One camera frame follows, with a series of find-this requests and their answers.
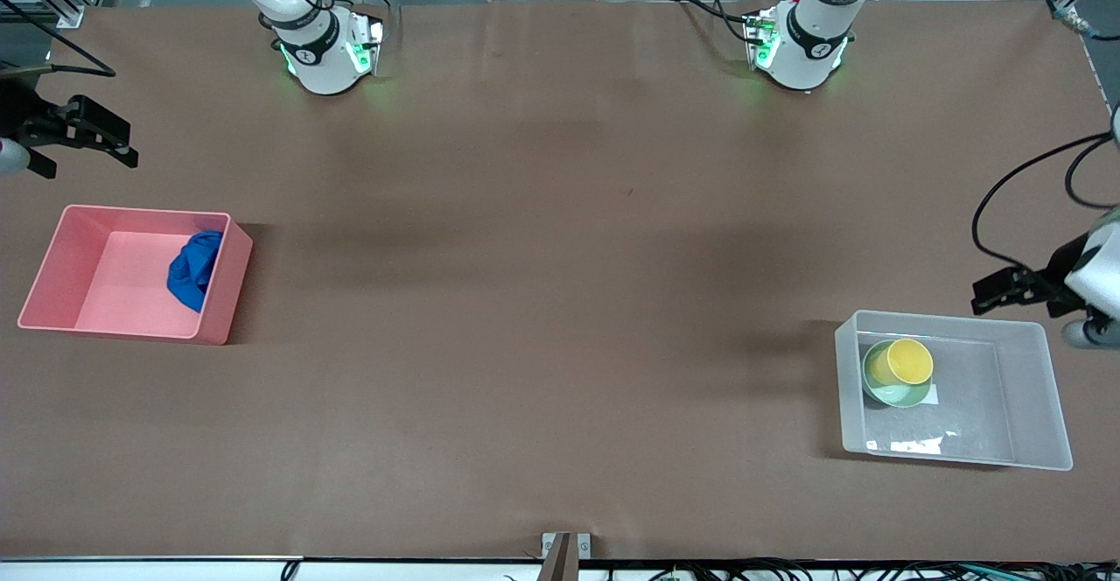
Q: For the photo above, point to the pale green bowl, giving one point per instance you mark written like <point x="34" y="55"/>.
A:
<point x="901" y="397"/>

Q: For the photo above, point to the blue cloth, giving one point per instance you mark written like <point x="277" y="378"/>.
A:
<point x="192" y="270"/>

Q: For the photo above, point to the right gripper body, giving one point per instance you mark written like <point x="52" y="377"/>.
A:
<point x="19" y="115"/>

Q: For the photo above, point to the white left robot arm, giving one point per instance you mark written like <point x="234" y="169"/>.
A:
<point x="809" y="56"/>

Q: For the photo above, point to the white table edge rail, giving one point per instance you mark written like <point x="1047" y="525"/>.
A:
<point x="175" y="570"/>

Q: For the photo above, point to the brown table cover sheet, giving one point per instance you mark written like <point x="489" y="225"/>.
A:
<point x="560" y="213"/>

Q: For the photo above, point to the metal table corner clamp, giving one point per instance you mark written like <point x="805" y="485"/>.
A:
<point x="1072" y="19"/>

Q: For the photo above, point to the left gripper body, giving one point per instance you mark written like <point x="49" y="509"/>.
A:
<point x="1053" y="282"/>

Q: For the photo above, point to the yellow cup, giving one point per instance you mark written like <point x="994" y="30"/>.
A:
<point x="910" y="360"/>

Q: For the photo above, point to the white label sticker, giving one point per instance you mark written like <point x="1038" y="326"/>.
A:
<point x="933" y="395"/>

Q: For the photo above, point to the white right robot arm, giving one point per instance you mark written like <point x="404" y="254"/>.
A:
<point x="324" y="65"/>

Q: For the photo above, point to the clear plastic box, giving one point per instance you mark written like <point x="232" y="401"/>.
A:
<point x="1024" y="406"/>

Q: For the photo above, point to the metal table edge bracket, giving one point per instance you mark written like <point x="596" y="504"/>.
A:
<point x="560" y="555"/>

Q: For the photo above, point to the pink plastic bin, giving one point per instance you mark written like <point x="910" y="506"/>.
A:
<point x="122" y="283"/>

